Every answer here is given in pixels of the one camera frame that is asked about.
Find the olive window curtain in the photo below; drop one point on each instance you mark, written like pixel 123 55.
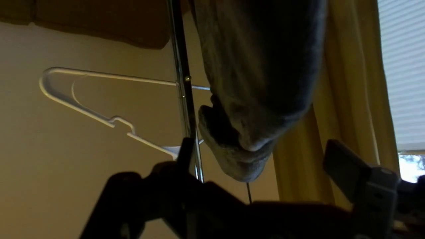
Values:
pixel 350 88

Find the chrome clothes hanging rack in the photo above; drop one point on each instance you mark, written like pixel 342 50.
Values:
pixel 181 67

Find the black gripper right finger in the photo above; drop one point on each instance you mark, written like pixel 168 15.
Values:
pixel 367 191

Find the window with white blind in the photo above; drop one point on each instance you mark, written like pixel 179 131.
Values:
pixel 407 67

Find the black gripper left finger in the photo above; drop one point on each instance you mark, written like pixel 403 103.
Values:
pixel 147 208

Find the dark grey-blue bath robe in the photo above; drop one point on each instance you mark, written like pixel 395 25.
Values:
pixel 261 67

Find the white plastic clothes hanger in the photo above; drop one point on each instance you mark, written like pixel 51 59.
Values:
pixel 116 121

